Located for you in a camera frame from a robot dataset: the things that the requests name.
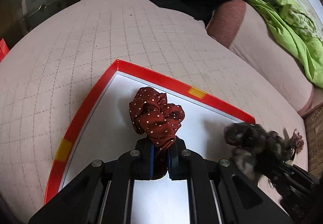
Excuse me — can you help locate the dark grey floral scrunchie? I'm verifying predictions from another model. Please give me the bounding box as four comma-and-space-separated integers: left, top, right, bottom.
224, 122, 285, 184

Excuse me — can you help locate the green blanket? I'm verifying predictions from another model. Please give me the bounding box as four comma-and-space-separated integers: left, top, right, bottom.
248, 0, 322, 88

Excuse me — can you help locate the pink quilted mattress cover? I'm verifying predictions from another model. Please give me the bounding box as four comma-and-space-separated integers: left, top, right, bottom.
1, 0, 305, 223

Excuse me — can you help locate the red gift bag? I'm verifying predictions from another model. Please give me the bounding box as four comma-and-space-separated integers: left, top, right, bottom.
0, 38, 9, 62

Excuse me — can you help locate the red gingham scrunchie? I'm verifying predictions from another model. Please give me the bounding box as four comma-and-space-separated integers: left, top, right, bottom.
290, 129, 304, 155

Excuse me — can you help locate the pink bolster cushion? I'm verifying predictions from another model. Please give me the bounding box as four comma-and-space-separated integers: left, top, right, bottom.
206, 0, 314, 116

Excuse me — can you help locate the striped floral brown cushion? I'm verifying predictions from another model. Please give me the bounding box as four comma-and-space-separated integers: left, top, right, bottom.
304, 107, 323, 179

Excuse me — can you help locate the red shallow box tray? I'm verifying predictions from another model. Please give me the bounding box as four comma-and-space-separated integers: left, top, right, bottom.
43, 59, 256, 224

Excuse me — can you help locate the red polka dot scrunchie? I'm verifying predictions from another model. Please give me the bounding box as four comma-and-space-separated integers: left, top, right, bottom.
129, 87, 185, 153

